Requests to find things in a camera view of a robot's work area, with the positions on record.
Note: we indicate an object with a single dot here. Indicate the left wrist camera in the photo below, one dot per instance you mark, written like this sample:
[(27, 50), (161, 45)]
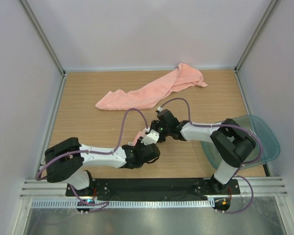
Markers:
[(151, 137)]

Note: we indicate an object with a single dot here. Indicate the plain pink towel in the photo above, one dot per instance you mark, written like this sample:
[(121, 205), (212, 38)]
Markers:
[(183, 77)]

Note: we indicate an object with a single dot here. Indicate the pink bunny towel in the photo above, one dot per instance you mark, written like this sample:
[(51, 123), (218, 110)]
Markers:
[(140, 134)]

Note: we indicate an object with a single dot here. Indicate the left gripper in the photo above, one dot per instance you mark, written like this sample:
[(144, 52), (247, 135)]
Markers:
[(138, 143)]

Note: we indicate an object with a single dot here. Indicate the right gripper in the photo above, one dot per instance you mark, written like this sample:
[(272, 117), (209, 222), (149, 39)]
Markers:
[(155, 124)]

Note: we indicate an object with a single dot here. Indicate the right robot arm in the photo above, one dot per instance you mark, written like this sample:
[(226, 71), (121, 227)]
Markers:
[(233, 143)]

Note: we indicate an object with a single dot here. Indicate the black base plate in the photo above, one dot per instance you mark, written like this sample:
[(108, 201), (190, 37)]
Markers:
[(102, 187)]

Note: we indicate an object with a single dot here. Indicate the clear blue plastic tray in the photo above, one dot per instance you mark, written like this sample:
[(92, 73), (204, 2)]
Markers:
[(271, 147)]

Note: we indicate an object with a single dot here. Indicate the white slotted cable duct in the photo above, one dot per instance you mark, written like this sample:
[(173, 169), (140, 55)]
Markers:
[(75, 204)]

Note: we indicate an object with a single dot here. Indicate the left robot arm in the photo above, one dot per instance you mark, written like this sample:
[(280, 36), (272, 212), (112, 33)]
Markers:
[(65, 160)]

